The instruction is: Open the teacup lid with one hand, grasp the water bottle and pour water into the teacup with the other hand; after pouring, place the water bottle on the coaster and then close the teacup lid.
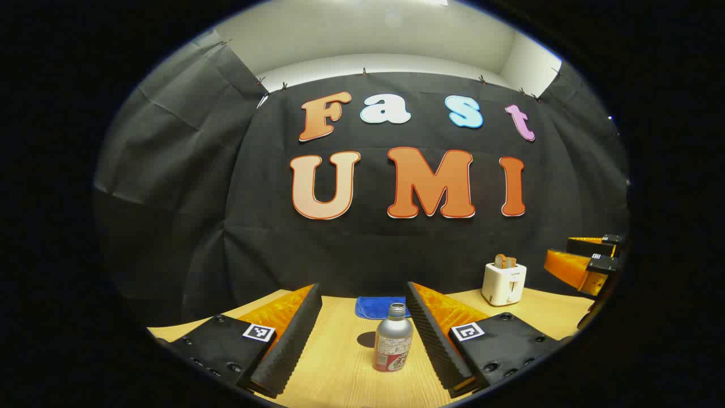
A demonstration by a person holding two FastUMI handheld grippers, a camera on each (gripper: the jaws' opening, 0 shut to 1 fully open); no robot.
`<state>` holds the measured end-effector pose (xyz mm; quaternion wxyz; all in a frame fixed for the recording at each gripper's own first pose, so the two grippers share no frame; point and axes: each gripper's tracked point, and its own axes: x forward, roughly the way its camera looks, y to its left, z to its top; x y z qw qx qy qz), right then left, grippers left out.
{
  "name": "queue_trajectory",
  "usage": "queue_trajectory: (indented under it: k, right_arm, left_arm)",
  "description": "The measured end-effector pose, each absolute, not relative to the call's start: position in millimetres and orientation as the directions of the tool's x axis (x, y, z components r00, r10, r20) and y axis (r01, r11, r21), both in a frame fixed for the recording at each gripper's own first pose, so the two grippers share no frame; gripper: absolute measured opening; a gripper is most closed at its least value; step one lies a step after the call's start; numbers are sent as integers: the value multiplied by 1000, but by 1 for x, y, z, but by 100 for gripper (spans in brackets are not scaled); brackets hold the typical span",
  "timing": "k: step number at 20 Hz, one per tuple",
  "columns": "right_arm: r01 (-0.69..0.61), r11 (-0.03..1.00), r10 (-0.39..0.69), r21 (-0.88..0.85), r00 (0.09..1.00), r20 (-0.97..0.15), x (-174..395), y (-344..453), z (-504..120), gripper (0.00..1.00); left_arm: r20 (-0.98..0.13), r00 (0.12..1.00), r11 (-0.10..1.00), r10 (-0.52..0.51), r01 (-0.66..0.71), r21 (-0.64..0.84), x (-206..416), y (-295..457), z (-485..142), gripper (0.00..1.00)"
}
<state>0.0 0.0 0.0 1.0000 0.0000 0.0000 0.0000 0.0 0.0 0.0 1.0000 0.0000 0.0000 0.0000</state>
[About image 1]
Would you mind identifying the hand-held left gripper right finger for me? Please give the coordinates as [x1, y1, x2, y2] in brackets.
[406, 282, 570, 399]

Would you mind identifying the silver water bottle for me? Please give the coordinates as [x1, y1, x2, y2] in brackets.
[373, 303, 413, 373]

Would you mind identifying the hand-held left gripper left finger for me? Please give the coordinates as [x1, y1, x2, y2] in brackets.
[156, 283, 323, 399]

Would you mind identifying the white toaster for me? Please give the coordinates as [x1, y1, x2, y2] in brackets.
[481, 262, 527, 307]

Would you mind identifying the blue cloth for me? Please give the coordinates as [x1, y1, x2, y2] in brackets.
[355, 296, 412, 320]

